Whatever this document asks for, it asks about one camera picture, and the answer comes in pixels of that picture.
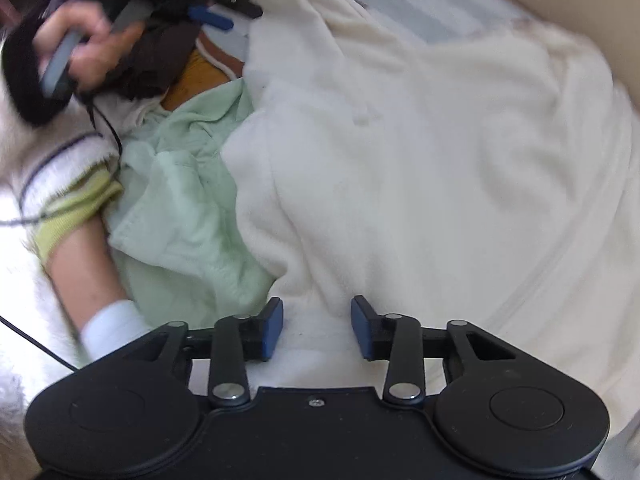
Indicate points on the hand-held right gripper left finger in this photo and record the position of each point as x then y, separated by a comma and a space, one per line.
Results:
274, 327

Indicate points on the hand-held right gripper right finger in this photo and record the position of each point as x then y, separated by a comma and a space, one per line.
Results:
360, 327

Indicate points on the cream fleece garment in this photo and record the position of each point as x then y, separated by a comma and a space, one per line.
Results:
400, 160

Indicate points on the person's left hand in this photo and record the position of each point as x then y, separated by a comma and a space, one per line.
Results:
85, 22

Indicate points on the mustard yellow cloth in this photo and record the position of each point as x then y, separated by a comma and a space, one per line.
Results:
200, 77

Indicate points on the dark brown cloth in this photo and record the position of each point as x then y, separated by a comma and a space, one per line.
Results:
160, 55

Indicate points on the light green cloth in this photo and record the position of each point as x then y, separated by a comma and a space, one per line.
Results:
185, 200

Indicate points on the checked blanket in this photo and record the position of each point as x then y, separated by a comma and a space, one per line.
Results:
440, 5

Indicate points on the white fluffy cloth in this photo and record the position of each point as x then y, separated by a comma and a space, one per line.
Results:
20, 285

